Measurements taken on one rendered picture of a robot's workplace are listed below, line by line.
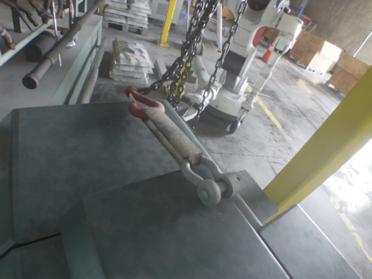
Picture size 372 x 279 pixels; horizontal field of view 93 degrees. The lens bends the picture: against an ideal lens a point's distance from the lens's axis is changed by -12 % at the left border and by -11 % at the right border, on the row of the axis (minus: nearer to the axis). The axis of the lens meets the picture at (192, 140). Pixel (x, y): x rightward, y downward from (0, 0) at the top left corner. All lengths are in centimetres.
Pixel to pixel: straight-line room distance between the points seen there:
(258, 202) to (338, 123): 32
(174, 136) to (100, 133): 13
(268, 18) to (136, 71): 156
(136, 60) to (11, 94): 159
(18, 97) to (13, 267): 72
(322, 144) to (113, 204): 57
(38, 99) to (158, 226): 75
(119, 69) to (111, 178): 204
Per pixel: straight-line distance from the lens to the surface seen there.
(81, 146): 35
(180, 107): 85
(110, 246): 23
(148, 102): 43
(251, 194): 49
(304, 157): 70
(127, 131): 38
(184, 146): 31
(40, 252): 27
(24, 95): 93
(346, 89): 697
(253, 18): 127
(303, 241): 34
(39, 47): 112
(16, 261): 28
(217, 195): 25
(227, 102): 182
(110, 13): 408
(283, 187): 75
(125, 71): 233
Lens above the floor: 109
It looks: 38 degrees down
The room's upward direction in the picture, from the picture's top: 24 degrees clockwise
